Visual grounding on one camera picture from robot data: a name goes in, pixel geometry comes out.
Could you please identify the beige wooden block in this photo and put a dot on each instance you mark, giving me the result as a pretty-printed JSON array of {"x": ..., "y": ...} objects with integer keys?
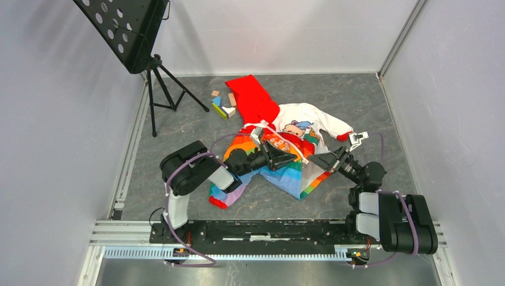
[{"x": 229, "y": 111}]

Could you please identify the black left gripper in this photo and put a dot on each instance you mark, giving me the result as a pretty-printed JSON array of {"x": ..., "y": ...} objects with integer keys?
[{"x": 272, "y": 152}]

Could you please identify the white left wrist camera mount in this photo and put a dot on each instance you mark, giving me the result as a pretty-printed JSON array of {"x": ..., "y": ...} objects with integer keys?
[{"x": 257, "y": 135}]

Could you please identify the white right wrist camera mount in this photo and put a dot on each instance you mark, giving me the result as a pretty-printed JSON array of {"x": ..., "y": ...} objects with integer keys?
[{"x": 356, "y": 139}]

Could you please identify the aluminium frame rail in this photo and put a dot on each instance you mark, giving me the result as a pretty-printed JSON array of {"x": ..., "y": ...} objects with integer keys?
[{"x": 135, "y": 239}]

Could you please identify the green yellow wooden block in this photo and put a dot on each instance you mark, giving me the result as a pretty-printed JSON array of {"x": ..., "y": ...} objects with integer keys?
[{"x": 219, "y": 109}]

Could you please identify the black perforated music stand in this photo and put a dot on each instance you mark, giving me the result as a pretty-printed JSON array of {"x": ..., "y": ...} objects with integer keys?
[{"x": 130, "y": 29}]

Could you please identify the blue wooden block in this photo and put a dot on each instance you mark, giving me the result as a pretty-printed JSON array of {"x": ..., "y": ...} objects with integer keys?
[{"x": 217, "y": 101}]

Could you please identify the long wooden block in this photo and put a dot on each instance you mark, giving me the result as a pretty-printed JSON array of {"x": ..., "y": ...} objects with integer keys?
[{"x": 232, "y": 99}]

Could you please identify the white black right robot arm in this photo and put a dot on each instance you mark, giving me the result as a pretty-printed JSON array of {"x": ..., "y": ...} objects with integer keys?
[{"x": 400, "y": 223}]

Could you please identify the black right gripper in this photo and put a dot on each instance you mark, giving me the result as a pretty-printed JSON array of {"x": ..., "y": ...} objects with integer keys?
[{"x": 326, "y": 159}]

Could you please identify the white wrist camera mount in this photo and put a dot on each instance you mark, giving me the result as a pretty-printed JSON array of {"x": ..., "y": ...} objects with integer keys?
[
  {"x": 356, "y": 139},
  {"x": 257, "y": 135}
]

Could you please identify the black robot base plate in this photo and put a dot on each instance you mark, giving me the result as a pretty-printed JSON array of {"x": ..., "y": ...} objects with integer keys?
[{"x": 270, "y": 236}]

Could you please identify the rainbow and white kids jacket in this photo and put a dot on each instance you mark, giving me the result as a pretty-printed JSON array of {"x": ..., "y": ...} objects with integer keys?
[{"x": 295, "y": 128}]

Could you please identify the corner aluminium wall profile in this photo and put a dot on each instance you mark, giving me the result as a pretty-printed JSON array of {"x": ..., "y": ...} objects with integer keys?
[{"x": 415, "y": 13}]

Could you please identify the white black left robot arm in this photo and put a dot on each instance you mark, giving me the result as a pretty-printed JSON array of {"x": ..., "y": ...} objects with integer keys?
[{"x": 185, "y": 170}]

